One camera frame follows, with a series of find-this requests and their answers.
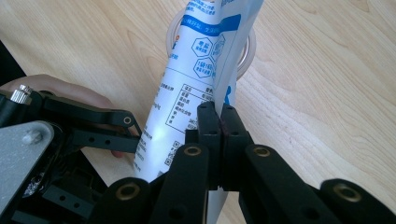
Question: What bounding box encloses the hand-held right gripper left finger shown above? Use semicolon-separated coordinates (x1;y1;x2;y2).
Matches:
185;101;224;191

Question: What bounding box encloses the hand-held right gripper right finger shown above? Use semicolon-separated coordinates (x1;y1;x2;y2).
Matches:
220;104;255;191

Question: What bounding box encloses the white and blue salt bag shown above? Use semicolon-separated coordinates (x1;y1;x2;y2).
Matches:
133;0;265;224

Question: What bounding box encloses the glass jar with beige rim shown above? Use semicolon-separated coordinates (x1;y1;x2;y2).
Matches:
165;7;258;80

